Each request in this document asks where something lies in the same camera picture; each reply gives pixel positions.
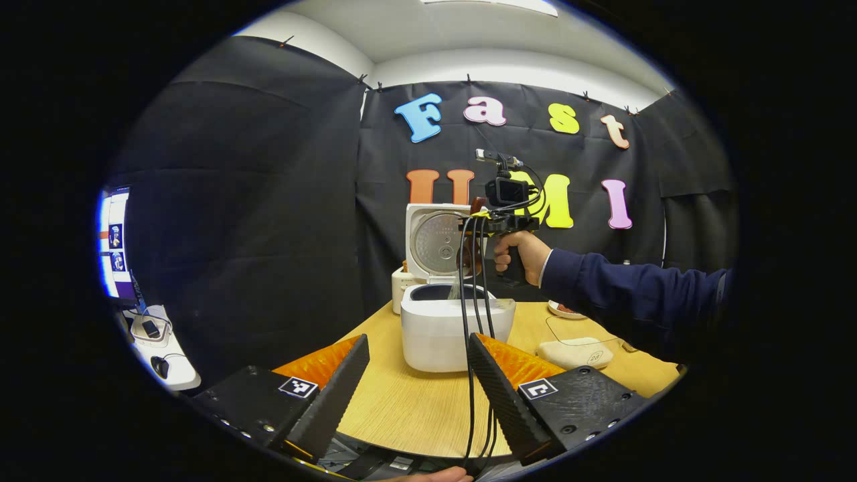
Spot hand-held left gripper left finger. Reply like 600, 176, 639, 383
189, 333, 371, 466

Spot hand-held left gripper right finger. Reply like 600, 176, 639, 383
467, 332, 650, 467

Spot clear box of white rice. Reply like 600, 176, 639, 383
536, 315, 620, 371

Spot white rice cooker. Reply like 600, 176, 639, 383
400, 203, 517, 374

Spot white round plate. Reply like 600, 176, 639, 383
548, 299, 590, 319

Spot white toaster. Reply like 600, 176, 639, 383
391, 261, 410, 315

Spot white side desk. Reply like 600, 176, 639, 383
121, 305, 202, 392

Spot black backdrop cloth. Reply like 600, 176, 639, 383
107, 35, 741, 389

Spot long ceiling light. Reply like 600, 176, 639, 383
422, 0, 560, 17

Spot computer monitor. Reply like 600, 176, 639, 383
97, 187, 145, 309

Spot black cable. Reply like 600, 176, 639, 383
472, 218, 499, 463
459, 218, 477, 469

